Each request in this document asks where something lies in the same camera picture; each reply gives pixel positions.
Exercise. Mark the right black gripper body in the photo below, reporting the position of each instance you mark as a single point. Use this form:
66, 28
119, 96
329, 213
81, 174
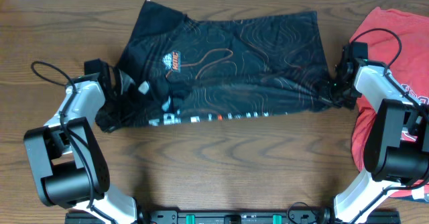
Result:
342, 94

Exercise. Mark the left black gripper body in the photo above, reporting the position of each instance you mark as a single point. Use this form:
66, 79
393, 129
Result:
116, 115

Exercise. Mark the black orange-patterned jersey shirt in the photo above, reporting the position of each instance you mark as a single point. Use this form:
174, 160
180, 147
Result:
175, 69

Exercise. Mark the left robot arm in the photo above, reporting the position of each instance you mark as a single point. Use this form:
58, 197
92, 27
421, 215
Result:
67, 164

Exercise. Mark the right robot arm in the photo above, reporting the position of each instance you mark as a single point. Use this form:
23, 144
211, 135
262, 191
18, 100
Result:
396, 151

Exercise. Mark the red printed t-shirt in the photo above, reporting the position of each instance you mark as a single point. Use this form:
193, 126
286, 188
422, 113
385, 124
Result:
399, 40

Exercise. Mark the dark garment under red shirt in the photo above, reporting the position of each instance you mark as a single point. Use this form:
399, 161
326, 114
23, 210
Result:
412, 199

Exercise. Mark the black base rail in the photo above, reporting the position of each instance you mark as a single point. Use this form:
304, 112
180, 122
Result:
299, 215

